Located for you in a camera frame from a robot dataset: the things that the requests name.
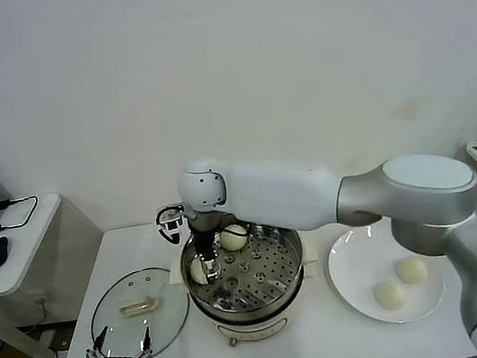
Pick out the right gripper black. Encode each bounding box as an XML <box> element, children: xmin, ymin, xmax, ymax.
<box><xmin>187</xmin><ymin>212</ymin><xmax>225</xmax><ymax>286</ymax></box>

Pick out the white steamed baozi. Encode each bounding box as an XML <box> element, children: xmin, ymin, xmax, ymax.
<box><xmin>186</xmin><ymin>254</ymin><xmax>213</xmax><ymax>287</ymax></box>
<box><xmin>394</xmin><ymin>254</ymin><xmax>430</xmax><ymax>287</ymax></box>
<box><xmin>371</xmin><ymin>277</ymin><xmax>410</xmax><ymax>313</ymax></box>
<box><xmin>217</xmin><ymin>223</ymin><xmax>251</xmax><ymax>254</ymax></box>

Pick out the round glass pot lid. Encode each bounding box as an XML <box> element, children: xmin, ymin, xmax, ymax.
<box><xmin>82</xmin><ymin>261</ymin><xmax>199</xmax><ymax>358</ymax></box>

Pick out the perforated steel steamer basket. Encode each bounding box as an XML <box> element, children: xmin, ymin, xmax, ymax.
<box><xmin>161</xmin><ymin>212</ymin><xmax>327</xmax><ymax>331</ymax></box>

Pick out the cream electric pot base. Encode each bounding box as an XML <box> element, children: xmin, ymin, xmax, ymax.
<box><xmin>186</xmin><ymin>262</ymin><xmax>325</xmax><ymax>354</ymax></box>

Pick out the round white plate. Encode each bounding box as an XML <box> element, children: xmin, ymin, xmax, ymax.
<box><xmin>323</xmin><ymin>215</ymin><xmax>451</xmax><ymax>335</ymax></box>

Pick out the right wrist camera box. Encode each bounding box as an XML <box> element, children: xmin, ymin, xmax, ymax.
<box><xmin>155</xmin><ymin>204</ymin><xmax>190</xmax><ymax>247</ymax></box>

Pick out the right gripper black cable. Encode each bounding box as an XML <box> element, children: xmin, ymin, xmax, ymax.
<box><xmin>153</xmin><ymin>203</ymin><xmax>188</xmax><ymax>248</ymax></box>

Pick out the black laptop charger cable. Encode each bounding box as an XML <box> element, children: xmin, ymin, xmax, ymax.
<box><xmin>0</xmin><ymin>195</ymin><xmax>44</xmax><ymax>235</ymax></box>

